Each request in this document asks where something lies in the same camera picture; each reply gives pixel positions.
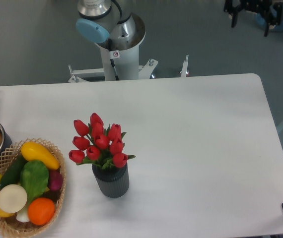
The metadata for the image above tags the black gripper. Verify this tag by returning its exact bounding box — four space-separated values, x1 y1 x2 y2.
223 0 283 37

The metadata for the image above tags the red tulip bouquet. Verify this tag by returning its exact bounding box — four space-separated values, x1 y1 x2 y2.
69 113 136 172

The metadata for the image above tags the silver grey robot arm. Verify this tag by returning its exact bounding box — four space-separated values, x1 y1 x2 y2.
76 0 283 50

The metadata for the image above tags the dark grey ribbed vase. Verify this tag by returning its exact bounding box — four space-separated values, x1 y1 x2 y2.
92 164 130 198

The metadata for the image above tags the purple red onion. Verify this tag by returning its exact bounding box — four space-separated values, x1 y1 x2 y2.
48 170 64 191

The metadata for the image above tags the yellow squash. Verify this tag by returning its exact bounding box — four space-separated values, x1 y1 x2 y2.
20 141 60 170

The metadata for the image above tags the green lettuce leaf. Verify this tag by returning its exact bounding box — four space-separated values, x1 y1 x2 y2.
16 160 49 223

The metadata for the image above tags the orange fruit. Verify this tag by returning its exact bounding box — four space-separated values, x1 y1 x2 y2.
27 198 55 226

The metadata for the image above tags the dark green cucumber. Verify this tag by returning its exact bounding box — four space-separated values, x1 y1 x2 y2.
0 154 27 190

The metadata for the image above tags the white round onion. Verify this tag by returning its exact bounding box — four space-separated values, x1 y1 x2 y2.
0 184 27 213

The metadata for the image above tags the woven wicker basket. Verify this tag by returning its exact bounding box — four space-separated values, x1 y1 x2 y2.
0 138 67 238

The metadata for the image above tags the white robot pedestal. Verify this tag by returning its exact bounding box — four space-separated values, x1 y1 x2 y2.
97 44 140 81

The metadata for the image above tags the white metal base frame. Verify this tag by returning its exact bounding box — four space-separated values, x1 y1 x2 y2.
68 55 190 83

